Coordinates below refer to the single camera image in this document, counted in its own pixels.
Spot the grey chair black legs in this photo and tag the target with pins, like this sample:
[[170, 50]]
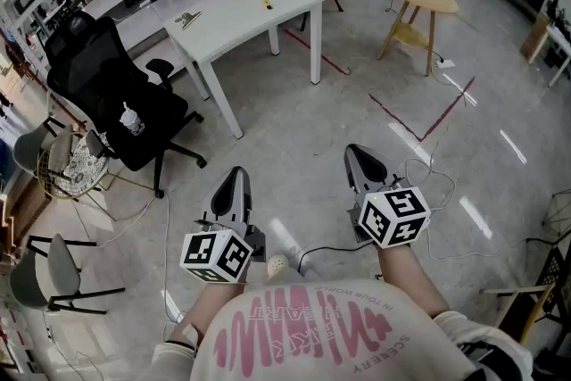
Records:
[[62, 267], [27, 147]]

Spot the person's white printed shirt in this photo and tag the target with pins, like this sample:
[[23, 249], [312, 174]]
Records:
[[312, 352]]

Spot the patterned seat cushion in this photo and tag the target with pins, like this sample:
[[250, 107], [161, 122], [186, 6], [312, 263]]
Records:
[[85, 169]]

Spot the white power strip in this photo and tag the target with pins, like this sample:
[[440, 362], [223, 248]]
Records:
[[445, 63]]

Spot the person's right forearm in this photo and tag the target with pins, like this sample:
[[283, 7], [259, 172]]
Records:
[[410, 281]]

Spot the wooden frame chair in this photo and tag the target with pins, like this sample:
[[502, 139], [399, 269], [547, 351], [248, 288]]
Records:
[[540, 308]]

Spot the white table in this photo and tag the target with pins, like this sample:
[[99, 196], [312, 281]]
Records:
[[232, 22]]

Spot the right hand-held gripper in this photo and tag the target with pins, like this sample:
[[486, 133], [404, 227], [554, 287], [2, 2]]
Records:
[[392, 216]]

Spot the person's left forearm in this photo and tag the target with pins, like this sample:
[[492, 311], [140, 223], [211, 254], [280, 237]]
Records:
[[201, 308]]

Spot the cardboard box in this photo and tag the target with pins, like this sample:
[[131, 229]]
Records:
[[533, 40]]

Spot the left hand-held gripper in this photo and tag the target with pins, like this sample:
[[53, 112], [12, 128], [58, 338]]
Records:
[[209, 254]]

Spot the small white desk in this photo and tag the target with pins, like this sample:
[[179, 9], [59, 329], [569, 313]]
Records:
[[560, 38]]

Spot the black office chair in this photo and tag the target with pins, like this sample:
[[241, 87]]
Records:
[[89, 67]]

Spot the person's white shoe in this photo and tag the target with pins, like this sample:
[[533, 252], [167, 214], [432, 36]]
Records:
[[277, 265]]

